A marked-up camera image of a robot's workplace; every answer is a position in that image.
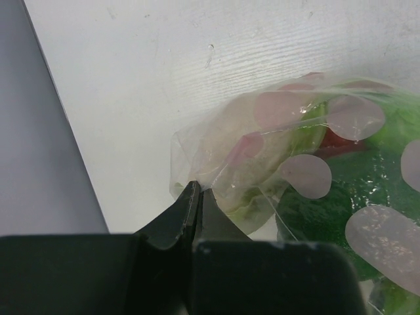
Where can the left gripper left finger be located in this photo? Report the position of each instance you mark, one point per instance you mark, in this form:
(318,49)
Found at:
(138,273)

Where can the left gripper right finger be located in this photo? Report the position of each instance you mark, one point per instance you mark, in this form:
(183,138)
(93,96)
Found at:
(235,275)

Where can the clear zip top bag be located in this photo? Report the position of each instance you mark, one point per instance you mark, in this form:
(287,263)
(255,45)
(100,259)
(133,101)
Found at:
(331,159)

